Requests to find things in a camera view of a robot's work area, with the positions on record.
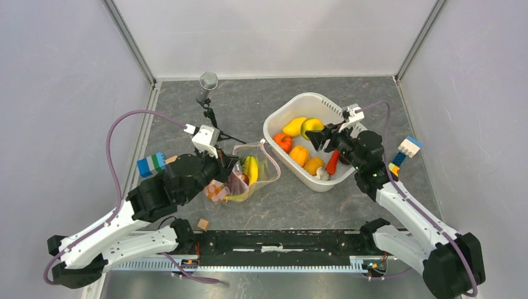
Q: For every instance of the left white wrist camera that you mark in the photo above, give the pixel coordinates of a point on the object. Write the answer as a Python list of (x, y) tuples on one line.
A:
[(204, 138)]

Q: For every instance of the white toy mushroom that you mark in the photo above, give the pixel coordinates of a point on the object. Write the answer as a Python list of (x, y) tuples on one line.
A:
[(322, 174)]

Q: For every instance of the orange toy fruit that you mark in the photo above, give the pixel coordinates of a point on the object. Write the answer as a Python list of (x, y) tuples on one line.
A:
[(313, 164)]

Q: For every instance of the tan wooden block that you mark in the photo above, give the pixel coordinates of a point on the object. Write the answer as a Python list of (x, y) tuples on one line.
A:
[(171, 159)]

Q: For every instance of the white blue yellow block stack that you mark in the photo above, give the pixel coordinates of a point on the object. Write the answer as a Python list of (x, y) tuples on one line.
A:
[(408, 148)]

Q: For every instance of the dark red toy fruit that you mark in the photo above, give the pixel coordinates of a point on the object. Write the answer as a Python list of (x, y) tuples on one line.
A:
[(242, 178)]

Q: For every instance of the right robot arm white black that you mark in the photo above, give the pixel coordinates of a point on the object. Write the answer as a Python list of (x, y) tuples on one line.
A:
[(450, 263)]

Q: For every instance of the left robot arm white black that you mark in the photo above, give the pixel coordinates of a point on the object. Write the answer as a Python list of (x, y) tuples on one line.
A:
[(84, 257)]

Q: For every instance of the yellow toy mango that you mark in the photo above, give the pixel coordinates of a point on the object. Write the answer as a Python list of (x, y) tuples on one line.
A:
[(293, 128)]

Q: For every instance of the red toy chili pepper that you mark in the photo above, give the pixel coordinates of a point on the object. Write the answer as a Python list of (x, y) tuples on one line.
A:
[(331, 165)]

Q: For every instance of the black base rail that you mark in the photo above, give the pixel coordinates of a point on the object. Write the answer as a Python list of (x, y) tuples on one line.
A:
[(259, 248)]

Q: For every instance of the yellow toy bananas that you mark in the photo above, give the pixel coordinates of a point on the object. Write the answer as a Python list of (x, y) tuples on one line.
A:
[(261, 171)]

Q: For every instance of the small wooden cube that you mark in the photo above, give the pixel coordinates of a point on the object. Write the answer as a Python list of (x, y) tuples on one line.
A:
[(203, 224)]

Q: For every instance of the silver microphone on tripod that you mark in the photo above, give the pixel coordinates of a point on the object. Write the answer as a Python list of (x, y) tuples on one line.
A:
[(208, 82)]

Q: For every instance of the orange yellow bell pepper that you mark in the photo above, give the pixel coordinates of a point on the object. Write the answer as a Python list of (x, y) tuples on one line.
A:
[(300, 155)]

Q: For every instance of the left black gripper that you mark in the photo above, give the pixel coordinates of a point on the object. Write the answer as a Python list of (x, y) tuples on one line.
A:
[(225, 164)]

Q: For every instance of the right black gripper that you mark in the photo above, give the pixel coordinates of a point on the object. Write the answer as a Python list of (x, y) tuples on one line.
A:
[(330, 132)]

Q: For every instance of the orange toy pineapple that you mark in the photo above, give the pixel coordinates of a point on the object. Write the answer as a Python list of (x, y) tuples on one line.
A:
[(217, 191)]

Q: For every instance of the blue green toy block stack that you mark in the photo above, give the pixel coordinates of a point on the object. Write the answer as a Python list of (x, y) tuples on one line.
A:
[(151, 165)]

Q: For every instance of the clear zip top bag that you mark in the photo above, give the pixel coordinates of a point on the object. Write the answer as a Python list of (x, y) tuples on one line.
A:
[(256, 148)]

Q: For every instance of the orange toy pumpkin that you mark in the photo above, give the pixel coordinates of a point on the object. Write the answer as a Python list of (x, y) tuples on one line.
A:
[(284, 141)]

